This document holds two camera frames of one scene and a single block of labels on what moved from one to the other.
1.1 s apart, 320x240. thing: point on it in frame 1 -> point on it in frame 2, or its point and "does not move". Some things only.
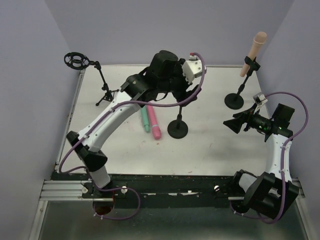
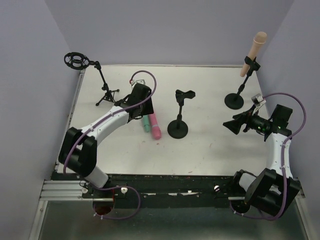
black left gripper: [185, 92] -> [146, 110]
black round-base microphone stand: [235, 101] does not move
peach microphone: [259, 39] does not move
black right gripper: [246, 120] does not move
